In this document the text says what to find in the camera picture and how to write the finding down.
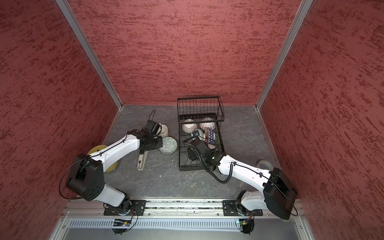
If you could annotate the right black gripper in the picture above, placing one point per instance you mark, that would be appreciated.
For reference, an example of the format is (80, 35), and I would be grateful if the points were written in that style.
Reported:
(191, 154)

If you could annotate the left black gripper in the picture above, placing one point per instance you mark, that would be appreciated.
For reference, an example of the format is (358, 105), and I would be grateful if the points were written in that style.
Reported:
(159, 144)

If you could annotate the teal line pattern bowl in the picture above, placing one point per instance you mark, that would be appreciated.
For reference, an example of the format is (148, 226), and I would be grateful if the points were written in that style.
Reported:
(199, 134)

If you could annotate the orange pattern bowl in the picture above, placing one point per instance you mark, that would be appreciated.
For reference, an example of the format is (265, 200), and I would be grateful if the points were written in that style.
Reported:
(210, 136)

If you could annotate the pink striped bowl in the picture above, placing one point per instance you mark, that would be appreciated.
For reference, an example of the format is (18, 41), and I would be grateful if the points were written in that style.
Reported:
(189, 126)

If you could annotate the blue triangle pattern bowl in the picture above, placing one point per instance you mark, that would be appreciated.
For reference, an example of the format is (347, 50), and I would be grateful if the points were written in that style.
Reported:
(207, 124)

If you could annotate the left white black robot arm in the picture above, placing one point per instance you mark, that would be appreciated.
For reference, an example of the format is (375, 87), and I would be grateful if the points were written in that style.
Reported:
(86, 174)

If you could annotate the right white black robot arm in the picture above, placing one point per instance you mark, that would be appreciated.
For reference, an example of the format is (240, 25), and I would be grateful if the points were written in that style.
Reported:
(275, 192)

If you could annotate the white ceramic mug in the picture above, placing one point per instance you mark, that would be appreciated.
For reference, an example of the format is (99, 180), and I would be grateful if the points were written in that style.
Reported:
(163, 131)

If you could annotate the yellow cup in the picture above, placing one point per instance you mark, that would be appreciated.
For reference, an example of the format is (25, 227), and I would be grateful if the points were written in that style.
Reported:
(99, 148)

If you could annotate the grey tape roll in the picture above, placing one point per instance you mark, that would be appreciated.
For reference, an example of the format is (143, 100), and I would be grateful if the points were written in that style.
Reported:
(265, 165)

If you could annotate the black wire dish rack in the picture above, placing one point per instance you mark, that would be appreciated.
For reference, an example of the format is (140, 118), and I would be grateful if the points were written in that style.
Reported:
(199, 117)

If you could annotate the aluminium front rail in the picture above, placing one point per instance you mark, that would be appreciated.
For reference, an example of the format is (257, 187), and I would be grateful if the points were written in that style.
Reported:
(155, 208)

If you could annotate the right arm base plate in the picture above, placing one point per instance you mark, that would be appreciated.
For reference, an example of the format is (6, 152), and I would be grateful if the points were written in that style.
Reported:
(235, 208)

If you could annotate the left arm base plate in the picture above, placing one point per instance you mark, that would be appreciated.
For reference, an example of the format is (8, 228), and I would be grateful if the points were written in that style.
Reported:
(136, 207)

